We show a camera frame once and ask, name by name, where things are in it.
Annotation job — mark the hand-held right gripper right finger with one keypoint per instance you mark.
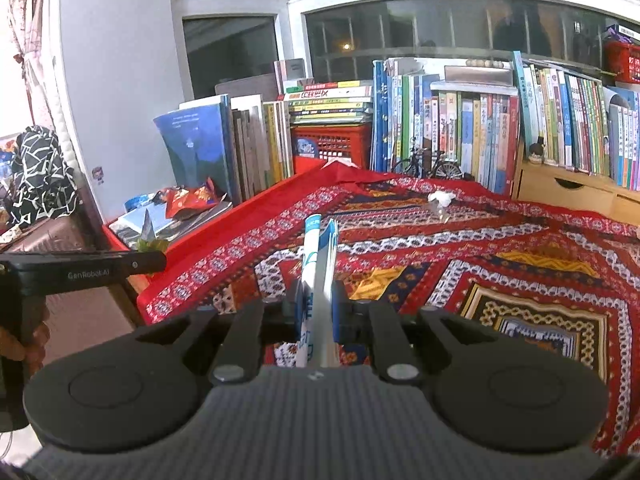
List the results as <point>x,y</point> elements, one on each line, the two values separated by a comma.
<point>341,315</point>

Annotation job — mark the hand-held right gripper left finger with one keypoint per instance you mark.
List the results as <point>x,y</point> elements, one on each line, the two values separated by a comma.
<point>285,316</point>

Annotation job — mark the white blue packet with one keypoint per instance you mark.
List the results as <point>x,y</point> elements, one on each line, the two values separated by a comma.
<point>315,270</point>

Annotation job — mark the silver green wrapper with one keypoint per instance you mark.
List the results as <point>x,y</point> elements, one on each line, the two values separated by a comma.
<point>146,232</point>

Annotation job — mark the person's left hand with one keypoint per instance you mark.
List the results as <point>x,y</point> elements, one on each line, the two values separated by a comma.
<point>39,340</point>

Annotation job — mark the pink suitcase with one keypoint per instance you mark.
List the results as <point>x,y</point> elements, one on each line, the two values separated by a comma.
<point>90,320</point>

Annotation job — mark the small blue packet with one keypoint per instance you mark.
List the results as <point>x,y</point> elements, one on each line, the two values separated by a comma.
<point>137,202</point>

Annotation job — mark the black white patterned bag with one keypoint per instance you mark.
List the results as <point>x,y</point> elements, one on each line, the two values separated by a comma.
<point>40,175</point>

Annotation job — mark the red patterned tablecloth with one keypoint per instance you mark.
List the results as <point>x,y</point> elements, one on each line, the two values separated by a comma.
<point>425,240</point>

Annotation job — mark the colourful clutter pile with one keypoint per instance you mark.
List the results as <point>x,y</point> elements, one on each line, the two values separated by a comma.
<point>7,185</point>

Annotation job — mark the red snack wrapper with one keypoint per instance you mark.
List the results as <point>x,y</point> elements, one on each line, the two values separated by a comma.
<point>190,200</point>

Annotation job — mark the crumpled white tissue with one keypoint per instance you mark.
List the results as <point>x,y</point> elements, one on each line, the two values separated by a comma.
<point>441,199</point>

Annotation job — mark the large blue book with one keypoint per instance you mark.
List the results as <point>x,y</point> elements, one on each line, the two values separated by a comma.
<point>195,150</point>

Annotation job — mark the row of tall thin books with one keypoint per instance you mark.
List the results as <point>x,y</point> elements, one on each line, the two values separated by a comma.
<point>260,150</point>

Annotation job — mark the red plastic crate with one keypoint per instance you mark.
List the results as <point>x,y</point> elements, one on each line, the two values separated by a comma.
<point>340,145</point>

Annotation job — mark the miniature black bicycle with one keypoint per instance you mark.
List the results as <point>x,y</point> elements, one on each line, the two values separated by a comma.
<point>447,170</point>

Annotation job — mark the flat stack of books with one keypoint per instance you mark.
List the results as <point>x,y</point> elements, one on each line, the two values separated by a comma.
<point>330,105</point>

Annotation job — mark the row of blue green books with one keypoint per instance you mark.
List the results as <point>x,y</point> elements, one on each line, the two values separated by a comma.
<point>450,130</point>

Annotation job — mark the pink curtain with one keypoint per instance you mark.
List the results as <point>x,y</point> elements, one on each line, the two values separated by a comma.
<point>25,35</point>

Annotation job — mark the wooden drawer box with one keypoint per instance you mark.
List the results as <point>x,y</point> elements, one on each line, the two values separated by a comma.
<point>560,192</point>

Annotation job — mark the small black figurine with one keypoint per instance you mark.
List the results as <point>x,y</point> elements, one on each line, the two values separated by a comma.
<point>536,151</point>

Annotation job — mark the silver box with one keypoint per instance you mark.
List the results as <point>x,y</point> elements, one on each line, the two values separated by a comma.
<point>480,74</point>

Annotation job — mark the row of books on drawer box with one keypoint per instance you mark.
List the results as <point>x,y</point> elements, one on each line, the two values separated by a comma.
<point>575,120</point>

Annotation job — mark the red basket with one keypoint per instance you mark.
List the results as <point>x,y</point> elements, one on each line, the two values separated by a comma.
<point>622,62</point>

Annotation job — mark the small wall sticker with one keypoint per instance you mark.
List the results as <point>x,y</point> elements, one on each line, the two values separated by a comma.
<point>98,173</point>

